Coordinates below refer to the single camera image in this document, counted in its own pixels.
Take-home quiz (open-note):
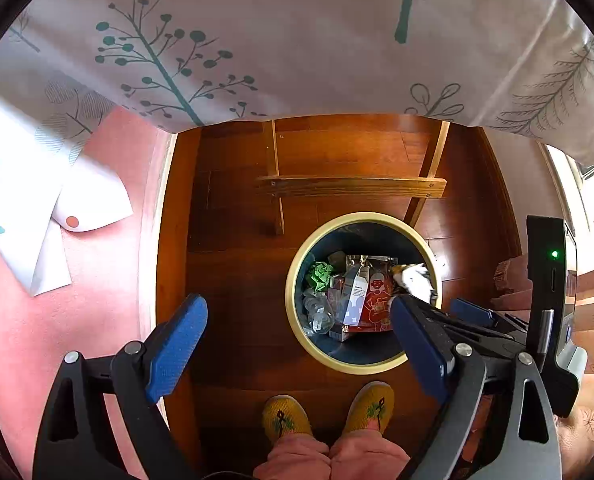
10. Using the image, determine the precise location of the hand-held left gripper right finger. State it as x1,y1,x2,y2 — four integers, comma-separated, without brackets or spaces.
391,294,562,480

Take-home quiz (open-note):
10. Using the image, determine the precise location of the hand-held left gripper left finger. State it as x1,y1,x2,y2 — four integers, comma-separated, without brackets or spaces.
33,294,208,480

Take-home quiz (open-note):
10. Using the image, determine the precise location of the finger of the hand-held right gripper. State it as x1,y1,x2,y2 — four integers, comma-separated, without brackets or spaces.
424,305,528,361
449,297,530,335

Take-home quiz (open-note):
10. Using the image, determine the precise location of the black white bag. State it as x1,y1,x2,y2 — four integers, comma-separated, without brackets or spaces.
389,262,438,306

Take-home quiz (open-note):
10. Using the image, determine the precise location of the clear plastic bottle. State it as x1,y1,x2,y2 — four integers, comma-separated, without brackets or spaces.
302,290,348,341

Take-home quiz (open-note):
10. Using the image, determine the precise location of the round dark trash bin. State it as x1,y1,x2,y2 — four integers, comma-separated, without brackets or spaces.
285,211,442,375

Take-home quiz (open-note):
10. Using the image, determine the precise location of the red foil packet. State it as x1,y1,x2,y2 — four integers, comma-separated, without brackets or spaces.
344,255,400,333

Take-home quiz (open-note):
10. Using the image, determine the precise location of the pink blanket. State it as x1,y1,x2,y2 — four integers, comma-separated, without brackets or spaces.
0,105,178,480

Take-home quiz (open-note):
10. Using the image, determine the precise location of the white purple carton box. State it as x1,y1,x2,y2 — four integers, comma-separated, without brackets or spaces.
342,266,370,326

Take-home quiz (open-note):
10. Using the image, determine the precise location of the person's right leg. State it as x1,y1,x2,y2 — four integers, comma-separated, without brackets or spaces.
327,430,412,480

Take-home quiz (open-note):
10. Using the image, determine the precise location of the person's leg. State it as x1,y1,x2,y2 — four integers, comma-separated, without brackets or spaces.
253,432,332,480
327,430,412,480

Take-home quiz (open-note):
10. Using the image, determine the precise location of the green crumpled paper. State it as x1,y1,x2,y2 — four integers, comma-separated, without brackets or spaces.
307,261,335,293

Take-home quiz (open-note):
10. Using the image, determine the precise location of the person's left leg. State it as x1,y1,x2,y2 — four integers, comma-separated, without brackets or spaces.
253,432,332,480

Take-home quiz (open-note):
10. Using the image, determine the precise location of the tree print tablecloth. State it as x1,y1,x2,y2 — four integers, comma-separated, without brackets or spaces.
0,0,594,297

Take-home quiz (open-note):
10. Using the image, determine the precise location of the wooden table frame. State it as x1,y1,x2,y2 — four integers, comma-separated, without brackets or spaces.
254,120,450,236

